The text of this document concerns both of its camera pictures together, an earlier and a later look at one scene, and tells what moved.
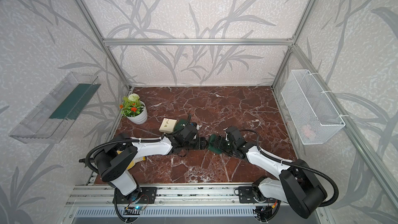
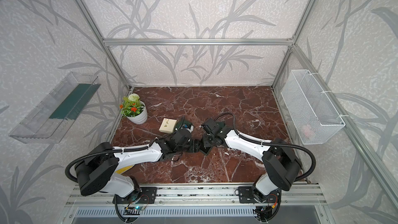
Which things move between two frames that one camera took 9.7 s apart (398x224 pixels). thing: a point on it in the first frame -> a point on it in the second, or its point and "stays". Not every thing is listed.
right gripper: [221, 140] -> [204, 137]
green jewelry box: [178, 126] stays
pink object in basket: [308, 131] stays
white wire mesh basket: [314, 117] stays
